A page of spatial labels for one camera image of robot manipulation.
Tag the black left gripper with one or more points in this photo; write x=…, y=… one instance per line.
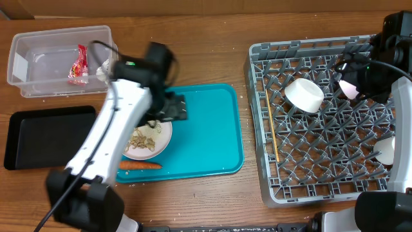
x=175, y=109

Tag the white cup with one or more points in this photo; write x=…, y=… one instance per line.
x=386, y=149

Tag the red snack wrapper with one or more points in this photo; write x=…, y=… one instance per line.
x=79, y=69

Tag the grey dishwasher rack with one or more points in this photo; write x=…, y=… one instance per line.
x=324, y=156

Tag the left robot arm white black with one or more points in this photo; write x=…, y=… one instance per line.
x=82, y=194

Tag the white bowl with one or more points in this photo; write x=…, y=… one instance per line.
x=305, y=95

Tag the black plastic tray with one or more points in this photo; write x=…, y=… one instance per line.
x=46, y=138

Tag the pink bowl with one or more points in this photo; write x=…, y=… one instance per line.
x=348, y=89

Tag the teal serving tray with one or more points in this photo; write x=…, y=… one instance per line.
x=208, y=143

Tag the wooden chopstick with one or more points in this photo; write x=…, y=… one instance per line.
x=272, y=126

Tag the orange carrot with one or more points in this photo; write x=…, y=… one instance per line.
x=138, y=165

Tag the clear plastic bin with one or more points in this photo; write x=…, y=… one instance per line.
x=39, y=63

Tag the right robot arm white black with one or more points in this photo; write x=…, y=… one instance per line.
x=385, y=74

